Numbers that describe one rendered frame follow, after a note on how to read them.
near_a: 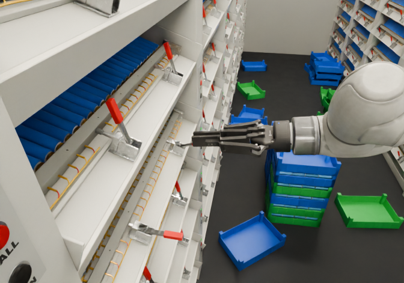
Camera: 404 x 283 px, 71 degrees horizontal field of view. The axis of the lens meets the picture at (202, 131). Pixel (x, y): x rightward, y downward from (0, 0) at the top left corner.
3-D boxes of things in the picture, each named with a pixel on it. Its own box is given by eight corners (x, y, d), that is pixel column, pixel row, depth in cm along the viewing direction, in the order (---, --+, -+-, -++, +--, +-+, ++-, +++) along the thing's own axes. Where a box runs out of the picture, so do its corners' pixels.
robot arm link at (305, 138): (312, 140, 71) (288, 140, 73) (314, 108, 67) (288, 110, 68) (318, 163, 64) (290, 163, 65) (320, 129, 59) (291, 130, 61)
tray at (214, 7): (221, 20, 138) (232, -9, 130) (197, 64, 88) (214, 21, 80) (182, 3, 136) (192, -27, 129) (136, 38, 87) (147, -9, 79)
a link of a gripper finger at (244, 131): (264, 129, 67) (265, 125, 68) (219, 128, 71) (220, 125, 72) (265, 142, 69) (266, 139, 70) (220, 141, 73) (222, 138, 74)
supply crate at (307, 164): (327, 152, 158) (331, 140, 154) (337, 176, 142) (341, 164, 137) (273, 147, 162) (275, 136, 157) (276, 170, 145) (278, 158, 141)
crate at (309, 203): (318, 183, 172) (321, 173, 167) (325, 208, 155) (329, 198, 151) (267, 178, 175) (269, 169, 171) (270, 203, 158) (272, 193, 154)
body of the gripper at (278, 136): (291, 160, 65) (250, 160, 67) (289, 139, 72) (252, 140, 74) (292, 133, 61) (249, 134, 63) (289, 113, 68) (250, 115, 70)
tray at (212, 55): (219, 60, 149) (230, 36, 141) (198, 119, 99) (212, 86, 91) (184, 45, 147) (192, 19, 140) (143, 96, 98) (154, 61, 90)
